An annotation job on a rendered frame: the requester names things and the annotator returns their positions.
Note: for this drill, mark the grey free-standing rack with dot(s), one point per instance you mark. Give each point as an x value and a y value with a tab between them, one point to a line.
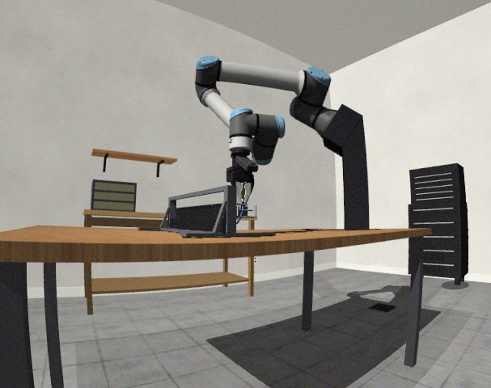
222	223

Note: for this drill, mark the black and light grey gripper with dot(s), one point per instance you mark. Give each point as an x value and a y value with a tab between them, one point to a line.
239	175

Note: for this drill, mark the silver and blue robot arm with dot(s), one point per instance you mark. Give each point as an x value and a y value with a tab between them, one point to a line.
245	126

